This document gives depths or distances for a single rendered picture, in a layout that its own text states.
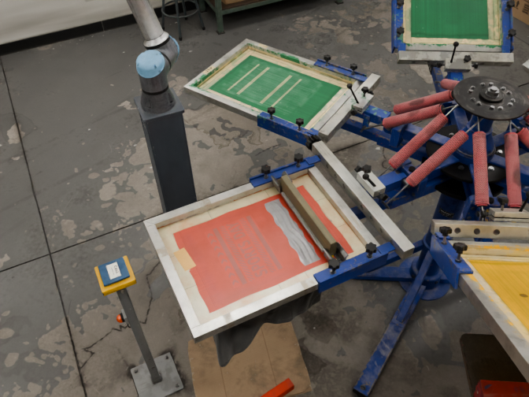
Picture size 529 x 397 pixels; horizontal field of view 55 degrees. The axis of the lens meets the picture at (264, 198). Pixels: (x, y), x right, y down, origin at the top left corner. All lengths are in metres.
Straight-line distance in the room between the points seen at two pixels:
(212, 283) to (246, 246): 0.21
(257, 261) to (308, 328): 1.02
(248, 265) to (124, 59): 3.41
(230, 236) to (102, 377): 1.21
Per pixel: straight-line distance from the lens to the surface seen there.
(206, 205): 2.15
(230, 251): 2.03
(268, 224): 2.11
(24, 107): 4.77
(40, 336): 3.18
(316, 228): 1.98
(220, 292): 1.92
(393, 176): 2.23
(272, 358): 2.83
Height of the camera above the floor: 2.57
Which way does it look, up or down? 47 degrees down
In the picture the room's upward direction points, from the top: 1 degrees counter-clockwise
